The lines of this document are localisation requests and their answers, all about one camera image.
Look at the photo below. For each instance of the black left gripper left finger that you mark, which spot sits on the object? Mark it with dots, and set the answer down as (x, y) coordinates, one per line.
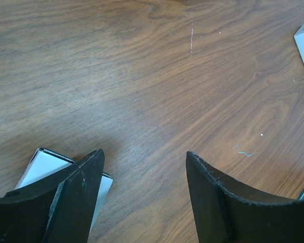
(54, 211)

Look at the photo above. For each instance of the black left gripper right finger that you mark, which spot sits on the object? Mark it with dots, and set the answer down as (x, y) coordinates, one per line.
(227, 210)

